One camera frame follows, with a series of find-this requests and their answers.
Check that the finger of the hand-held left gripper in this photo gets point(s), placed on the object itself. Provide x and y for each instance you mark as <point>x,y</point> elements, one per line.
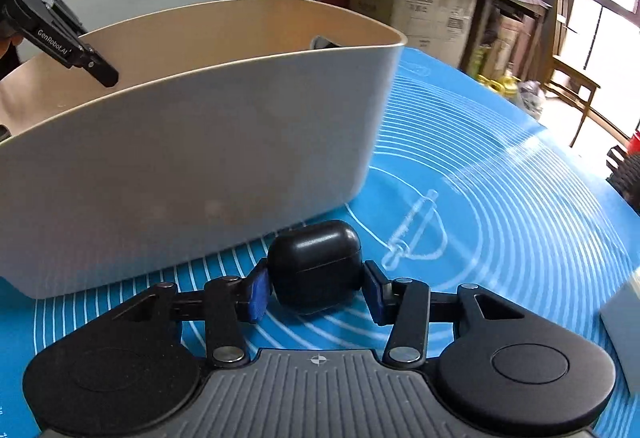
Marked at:
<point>102,70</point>

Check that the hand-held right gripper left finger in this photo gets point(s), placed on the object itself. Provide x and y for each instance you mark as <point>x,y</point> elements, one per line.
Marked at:
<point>257,294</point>

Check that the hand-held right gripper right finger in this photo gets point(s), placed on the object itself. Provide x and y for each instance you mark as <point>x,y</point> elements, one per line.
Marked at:
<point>375,299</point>

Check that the black earbud case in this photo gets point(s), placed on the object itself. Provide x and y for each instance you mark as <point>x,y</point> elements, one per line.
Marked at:
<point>315,268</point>

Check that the white plastic storage bin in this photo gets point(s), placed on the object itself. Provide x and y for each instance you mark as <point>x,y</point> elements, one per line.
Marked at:
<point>175,167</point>

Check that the blue silicone baking mat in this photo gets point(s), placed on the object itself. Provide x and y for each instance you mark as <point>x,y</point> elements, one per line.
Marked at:
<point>500,243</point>

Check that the yellow plastic jugs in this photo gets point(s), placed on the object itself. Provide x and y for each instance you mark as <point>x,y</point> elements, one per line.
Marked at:
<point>500,85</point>

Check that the white tissue pack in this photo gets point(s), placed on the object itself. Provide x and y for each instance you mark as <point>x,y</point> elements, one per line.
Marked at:
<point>625,318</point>

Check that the crumpled plastic bag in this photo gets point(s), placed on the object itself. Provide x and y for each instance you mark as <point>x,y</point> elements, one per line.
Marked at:
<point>531,97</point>

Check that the black knobby tire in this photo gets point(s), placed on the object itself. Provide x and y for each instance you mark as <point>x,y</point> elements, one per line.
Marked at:
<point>625,178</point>

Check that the large cardboard box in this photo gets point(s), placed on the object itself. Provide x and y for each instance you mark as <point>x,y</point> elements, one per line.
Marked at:
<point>415,12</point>

